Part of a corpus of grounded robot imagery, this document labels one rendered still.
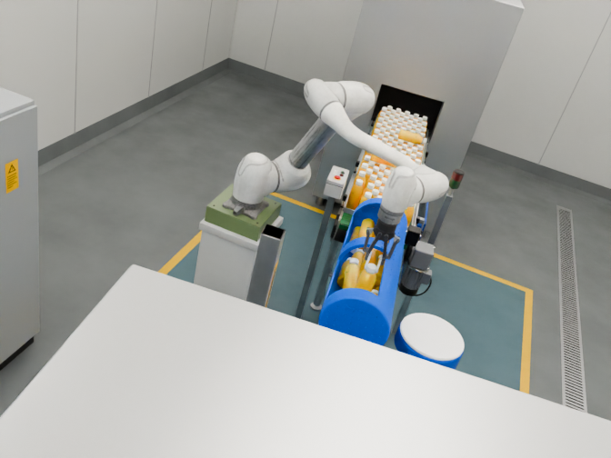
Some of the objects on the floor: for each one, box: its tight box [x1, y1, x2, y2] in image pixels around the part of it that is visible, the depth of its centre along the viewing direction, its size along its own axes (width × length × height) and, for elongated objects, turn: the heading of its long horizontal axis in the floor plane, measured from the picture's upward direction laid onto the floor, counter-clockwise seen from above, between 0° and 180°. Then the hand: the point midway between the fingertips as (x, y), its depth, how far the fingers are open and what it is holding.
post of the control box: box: [295, 196, 336, 319], centre depth 380 cm, size 4×4×100 cm
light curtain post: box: [246, 224, 285, 308], centre depth 218 cm, size 6×6×170 cm
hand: (373, 262), depth 238 cm, fingers closed on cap, 4 cm apart
